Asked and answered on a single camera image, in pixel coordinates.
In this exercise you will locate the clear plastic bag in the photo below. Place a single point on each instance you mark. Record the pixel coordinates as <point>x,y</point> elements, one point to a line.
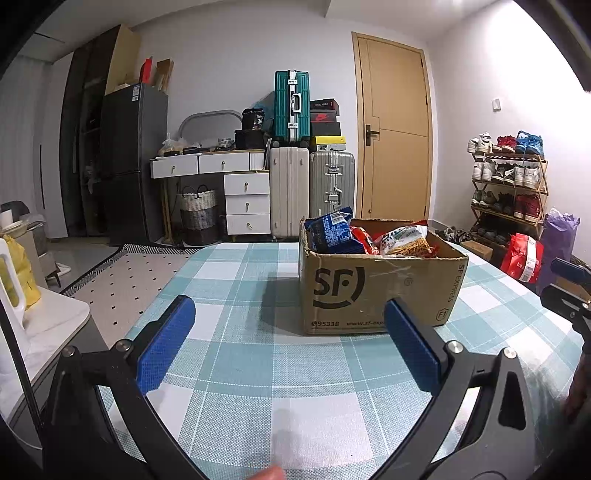
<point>171,145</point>

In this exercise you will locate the white jug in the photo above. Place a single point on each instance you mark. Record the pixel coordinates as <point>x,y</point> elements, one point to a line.
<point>9,341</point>

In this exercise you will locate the blue snack packet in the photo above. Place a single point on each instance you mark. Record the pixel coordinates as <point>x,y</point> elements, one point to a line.
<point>334,230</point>

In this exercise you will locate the wooden door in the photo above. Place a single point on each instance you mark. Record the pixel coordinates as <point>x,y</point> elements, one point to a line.
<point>397,175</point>

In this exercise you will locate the white dressing table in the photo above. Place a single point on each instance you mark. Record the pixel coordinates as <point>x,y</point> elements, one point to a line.
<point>247,184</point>

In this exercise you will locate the yellow black shoebox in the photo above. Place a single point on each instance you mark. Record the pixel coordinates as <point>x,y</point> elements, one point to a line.
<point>328,144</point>

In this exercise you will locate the white side table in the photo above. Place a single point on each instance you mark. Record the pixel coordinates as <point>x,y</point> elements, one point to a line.
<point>51,323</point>

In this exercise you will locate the wooden shoe rack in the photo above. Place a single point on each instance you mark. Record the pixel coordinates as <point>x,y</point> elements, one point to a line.
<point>544,177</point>

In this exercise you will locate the dark refrigerator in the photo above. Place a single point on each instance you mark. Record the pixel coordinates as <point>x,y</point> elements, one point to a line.
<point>134,161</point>

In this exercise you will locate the teal checked tablecloth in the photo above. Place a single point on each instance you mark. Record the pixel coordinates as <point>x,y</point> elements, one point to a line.
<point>258,392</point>

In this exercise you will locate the yellow bag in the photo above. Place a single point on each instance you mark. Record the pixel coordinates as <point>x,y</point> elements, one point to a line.
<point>25,277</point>

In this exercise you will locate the brown flat cardboard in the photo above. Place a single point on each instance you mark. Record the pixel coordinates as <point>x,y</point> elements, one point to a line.
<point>164,74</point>

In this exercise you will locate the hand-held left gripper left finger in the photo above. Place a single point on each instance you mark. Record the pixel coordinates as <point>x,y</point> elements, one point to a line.
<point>168,341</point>

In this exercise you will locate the woven laundry basket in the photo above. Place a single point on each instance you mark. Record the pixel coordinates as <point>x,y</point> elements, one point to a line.
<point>198,217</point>

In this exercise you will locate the grey chair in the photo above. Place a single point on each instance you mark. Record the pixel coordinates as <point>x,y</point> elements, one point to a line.
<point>37,235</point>

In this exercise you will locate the black tub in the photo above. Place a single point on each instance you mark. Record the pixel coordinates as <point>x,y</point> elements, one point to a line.
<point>252,120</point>

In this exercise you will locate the grey oval mirror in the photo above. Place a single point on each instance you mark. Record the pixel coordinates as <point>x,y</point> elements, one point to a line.
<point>207,124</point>

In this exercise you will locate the silver suitcase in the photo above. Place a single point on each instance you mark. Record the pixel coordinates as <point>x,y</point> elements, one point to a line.
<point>330,184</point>

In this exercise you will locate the black case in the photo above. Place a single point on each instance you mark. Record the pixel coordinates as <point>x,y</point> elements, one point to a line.
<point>251,139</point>

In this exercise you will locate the collection of racked sneakers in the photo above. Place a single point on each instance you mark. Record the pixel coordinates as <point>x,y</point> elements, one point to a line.
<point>526,175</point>

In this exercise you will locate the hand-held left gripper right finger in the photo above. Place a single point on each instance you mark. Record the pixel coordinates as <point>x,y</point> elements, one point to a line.
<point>411,346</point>

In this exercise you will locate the teal suitcase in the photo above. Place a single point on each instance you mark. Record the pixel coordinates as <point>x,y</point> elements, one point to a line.
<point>291,106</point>

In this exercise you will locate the person's right hand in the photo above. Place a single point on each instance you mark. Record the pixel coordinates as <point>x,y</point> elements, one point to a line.
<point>581,392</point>

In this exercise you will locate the white slipper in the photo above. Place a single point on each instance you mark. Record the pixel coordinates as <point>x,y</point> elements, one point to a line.
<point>60,270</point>

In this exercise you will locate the beige suitcase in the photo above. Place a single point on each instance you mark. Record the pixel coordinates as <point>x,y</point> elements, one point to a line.
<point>288,194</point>

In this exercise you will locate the orange stick snack packet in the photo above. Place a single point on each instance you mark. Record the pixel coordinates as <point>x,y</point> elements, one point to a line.
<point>406,242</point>

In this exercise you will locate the purple gift bag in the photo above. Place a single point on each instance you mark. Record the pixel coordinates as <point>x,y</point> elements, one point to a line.
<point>556,240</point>

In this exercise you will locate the red box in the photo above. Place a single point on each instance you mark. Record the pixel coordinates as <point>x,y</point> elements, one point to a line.
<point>147,71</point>

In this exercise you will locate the plain black box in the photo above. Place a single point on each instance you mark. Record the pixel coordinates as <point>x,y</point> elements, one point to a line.
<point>325,129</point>

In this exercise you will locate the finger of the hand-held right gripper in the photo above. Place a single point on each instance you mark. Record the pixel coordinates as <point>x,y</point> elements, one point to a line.
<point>570,270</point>
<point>561,297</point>

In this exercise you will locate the scattered shoes pile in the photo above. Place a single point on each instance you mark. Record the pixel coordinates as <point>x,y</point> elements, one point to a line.
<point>450,234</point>

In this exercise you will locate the person's left hand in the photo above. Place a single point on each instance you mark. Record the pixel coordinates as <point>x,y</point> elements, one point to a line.
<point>270,474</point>

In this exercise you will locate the red gift bag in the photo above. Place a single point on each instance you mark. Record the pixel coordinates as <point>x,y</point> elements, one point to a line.
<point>521,258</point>

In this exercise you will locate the patterned rug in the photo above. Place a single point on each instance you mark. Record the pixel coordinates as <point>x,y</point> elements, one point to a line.
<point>129,277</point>

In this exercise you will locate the small cardboard box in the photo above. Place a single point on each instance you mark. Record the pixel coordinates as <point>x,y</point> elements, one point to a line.
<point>478,251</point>

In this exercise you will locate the brown cardboard box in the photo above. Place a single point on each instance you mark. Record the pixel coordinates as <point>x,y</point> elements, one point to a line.
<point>369,295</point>

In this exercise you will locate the red cookie packet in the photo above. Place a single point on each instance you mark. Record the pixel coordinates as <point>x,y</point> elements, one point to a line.
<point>364,240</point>

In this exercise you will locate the dark tall cabinet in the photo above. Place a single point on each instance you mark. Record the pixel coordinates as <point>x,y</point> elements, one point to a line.
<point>85,138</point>

